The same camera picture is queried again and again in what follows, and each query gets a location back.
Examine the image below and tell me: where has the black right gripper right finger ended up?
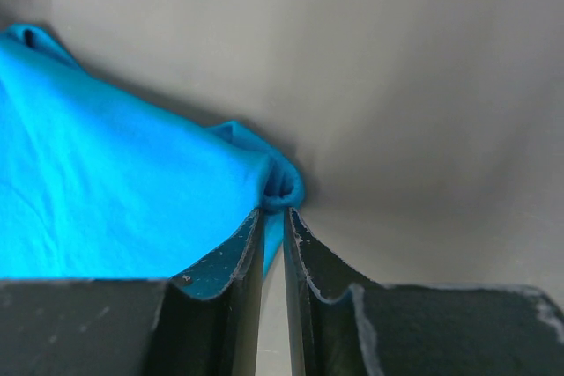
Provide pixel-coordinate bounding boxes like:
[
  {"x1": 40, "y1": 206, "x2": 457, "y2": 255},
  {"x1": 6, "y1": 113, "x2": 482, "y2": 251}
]
[{"x1": 284, "y1": 208, "x2": 563, "y2": 375}]

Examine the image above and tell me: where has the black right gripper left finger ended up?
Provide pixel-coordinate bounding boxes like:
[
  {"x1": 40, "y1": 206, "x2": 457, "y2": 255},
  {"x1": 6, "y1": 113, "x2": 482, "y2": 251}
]
[{"x1": 1, "y1": 209, "x2": 264, "y2": 375}]

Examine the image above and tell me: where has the blue t-shirt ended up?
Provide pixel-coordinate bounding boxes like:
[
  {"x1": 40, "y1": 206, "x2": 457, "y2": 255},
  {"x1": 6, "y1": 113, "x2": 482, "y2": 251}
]
[{"x1": 1, "y1": 24, "x2": 305, "y2": 279}]

